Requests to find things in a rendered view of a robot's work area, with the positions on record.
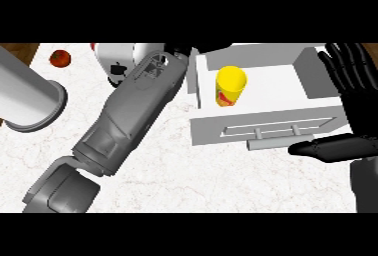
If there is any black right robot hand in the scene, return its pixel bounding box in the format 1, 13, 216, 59
286, 43, 378, 164

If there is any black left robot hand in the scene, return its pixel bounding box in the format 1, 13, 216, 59
164, 43, 233, 57

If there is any white open drawer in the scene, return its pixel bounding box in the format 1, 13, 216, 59
186, 43, 346, 118

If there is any red tomato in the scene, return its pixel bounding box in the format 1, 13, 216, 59
47, 49, 72, 69

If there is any grey cylindrical appliance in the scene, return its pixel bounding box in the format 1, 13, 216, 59
0, 45, 69, 134

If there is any grey drawer front with handle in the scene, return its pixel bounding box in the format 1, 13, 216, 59
189, 105, 354, 151

